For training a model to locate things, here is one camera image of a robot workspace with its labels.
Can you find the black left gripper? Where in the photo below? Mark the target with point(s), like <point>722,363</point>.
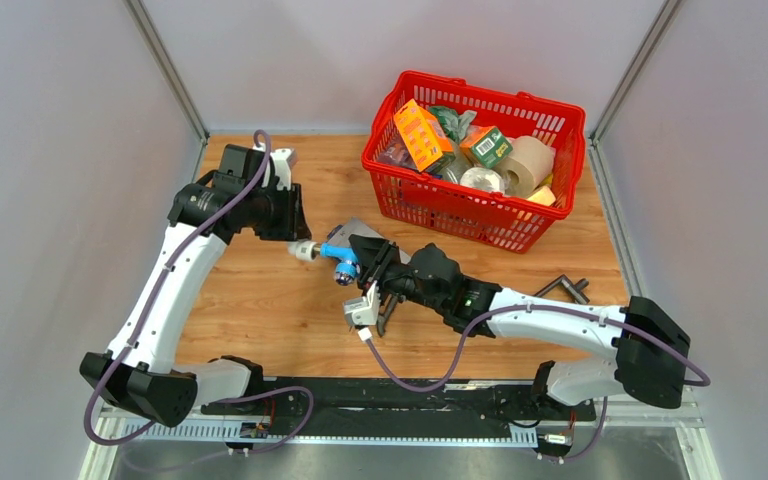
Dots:
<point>294,225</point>

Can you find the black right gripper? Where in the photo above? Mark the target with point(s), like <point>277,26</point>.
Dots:
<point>375,256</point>

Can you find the blue plastic water faucet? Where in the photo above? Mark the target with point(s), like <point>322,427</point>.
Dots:
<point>347,267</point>

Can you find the white plastic pipe elbow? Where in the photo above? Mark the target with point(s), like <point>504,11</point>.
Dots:
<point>305,250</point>

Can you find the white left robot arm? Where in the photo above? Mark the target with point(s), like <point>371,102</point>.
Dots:
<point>137,372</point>

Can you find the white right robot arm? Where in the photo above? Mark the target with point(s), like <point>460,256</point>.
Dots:
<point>636,349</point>

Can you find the blue grey razor box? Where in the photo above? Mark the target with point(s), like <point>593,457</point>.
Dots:
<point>340,234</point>

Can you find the dark metal faucet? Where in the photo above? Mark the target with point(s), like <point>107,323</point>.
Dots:
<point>391,302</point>
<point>574,289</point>

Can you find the red plastic shopping basket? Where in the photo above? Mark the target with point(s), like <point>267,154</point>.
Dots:
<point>436,200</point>

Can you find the orange carton box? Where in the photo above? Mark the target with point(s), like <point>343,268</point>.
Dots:
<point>423,136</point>

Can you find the white wrapped roll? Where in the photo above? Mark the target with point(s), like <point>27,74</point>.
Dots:
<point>483,179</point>

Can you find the green plastic bag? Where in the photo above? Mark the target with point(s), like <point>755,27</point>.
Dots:
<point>455,125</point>

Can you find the green small box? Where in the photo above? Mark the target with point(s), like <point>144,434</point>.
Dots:
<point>485,146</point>

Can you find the beige toilet paper roll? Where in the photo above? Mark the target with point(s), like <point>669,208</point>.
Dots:
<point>527,165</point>

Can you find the yellow sponge block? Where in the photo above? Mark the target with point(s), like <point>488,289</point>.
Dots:
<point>542,196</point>

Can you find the dark metal faucet right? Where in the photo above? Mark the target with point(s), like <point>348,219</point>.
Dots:
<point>574,289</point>

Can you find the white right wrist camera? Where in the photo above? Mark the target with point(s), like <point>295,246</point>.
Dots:
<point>364,311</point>

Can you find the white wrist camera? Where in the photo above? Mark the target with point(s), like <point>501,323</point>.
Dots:
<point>282,161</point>
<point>364,311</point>

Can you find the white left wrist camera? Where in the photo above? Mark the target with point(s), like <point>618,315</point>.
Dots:
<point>282,161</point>

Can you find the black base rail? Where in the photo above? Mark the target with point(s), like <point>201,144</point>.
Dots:
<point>355,408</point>

